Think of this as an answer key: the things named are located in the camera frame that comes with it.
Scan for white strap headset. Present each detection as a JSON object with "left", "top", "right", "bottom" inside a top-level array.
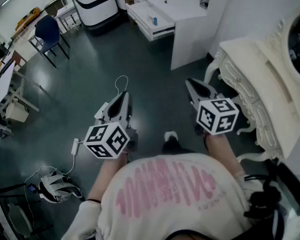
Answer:
[{"left": 37, "top": 170, "right": 84, "bottom": 204}]

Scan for white desk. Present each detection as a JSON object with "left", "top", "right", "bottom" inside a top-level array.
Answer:
[{"left": 131, "top": 0, "right": 212, "bottom": 71}]

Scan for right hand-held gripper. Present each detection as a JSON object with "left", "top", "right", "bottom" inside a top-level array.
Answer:
[{"left": 185, "top": 78, "right": 242, "bottom": 136}]

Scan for white cable adapter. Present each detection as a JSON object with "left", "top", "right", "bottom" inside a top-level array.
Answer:
[{"left": 72, "top": 137, "right": 81, "bottom": 156}]

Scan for white metal side table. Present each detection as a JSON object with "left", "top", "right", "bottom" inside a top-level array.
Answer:
[{"left": 54, "top": 0, "right": 81, "bottom": 33}]

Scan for brown wooden table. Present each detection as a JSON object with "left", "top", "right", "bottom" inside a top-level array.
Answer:
[{"left": 10, "top": 49, "right": 28, "bottom": 69}]

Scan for white drawer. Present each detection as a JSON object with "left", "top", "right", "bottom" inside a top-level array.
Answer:
[{"left": 125, "top": 0, "right": 176, "bottom": 42}]

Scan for white slanted table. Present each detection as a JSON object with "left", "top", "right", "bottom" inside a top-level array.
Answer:
[{"left": 0, "top": 59, "right": 41, "bottom": 138}]

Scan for cream waste bin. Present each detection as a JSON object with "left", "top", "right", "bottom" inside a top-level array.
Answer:
[{"left": 4, "top": 98, "right": 30, "bottom": 124}]

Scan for person's white shoe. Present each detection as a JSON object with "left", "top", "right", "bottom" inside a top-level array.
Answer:
[{"left": 164, "top": 130, "right": 178, "bottom": 142}]

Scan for person's left forearm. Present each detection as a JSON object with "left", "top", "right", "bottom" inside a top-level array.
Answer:
[{"left": 86, "top": 155, "right": 129, "bottom": 203}]

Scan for ornate cream dressing table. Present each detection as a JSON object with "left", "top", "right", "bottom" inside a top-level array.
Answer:
[{"left": 203, "top": 7, "right": 300, "bottom": 163}]

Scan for black frame chair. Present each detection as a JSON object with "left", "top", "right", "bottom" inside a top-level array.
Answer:
[{"left": 0, "top": 182, "right": 55, "bottom": 240}]

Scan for person's right forearm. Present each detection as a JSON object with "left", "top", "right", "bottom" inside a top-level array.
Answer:
[{"left": 204, "top": 133, "right": 246, "bottom": 179}]

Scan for white shirt with pink print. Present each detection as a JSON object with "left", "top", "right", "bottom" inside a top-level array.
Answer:
[{"left": 61, "top": 152, "right": 256, "bottom": 240}]

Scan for yellow crate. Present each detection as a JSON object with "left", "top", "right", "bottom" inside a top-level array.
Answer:
[{"left": 15, "top": 6, "right": 41, "bottom": 32}]

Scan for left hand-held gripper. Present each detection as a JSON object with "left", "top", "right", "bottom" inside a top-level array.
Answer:
[{"left": 83, "top": 91, "right": 139, "bottom": 159}]

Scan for person's black trousers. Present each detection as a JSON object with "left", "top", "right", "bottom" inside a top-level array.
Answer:
[{"left": 161, "top": 136, "right": 191, "bottom": 155}]

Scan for white cable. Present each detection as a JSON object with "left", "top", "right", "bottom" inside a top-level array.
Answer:
[{"left": 24, "top": 75, "right": 129, "bottom": 185}]

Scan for black backpack straps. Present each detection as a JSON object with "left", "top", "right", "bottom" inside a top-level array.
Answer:
[{"left": 242, "top": 175, "right": 283, "bottom": 220}]

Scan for blue chair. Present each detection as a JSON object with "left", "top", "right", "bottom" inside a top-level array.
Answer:
[{"left": 34, "top": 14, "right": 71, "bottom": 69}]

